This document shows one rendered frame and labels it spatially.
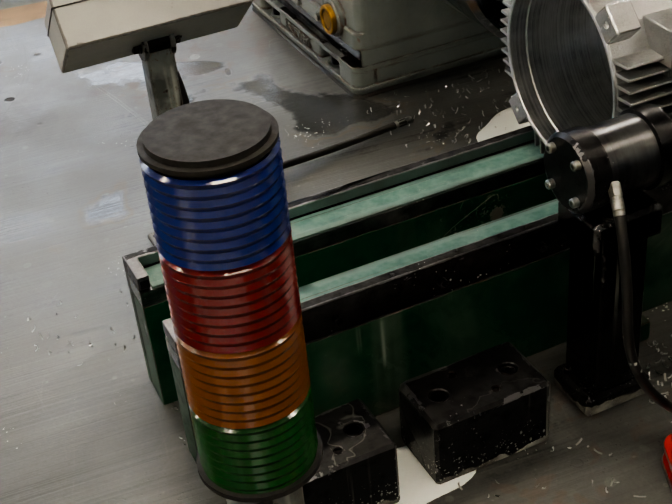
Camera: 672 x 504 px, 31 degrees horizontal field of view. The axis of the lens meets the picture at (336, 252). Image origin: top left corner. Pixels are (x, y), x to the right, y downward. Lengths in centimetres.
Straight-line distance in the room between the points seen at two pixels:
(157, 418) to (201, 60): 68
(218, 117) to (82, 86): 105
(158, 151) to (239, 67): 105
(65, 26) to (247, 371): 55
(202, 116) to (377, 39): 91
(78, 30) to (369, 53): 47
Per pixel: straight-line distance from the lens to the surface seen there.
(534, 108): 106
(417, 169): 104
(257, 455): 58
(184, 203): 49
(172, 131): 51
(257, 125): 50
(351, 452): 86
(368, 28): 140
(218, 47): 161
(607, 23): 92
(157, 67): 109
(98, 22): 105
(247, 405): 56
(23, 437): 102
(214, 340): 53
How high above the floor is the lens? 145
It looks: 34 degrees down
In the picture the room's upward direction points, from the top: 6 degrees counter-clockwise
